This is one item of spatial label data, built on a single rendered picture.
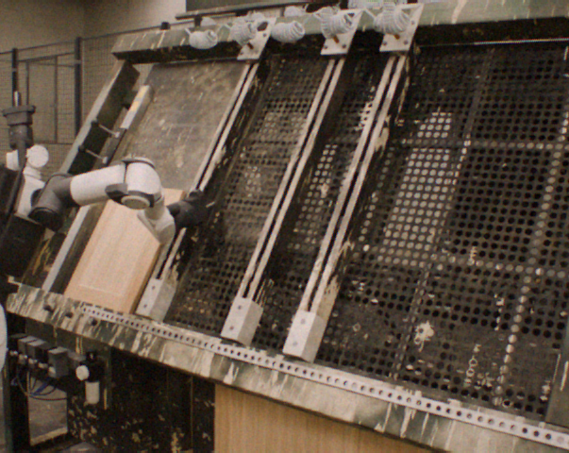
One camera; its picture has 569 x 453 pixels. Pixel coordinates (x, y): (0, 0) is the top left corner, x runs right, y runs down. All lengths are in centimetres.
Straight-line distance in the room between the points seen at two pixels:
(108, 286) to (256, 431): 73
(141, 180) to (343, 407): 80
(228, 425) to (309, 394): 60
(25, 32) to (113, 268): 932
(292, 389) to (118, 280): 88
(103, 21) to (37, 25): 106
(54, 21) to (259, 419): 1019
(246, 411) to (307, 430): 24
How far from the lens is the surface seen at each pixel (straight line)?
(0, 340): 219
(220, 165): 236
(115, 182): 187
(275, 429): 222
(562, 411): 159
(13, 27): 1154
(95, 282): 253
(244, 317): 196
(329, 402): 177
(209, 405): 242
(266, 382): 188
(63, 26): 1197
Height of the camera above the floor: 150
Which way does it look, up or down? 8 degrees down
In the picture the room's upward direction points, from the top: 1 degrees clockwise
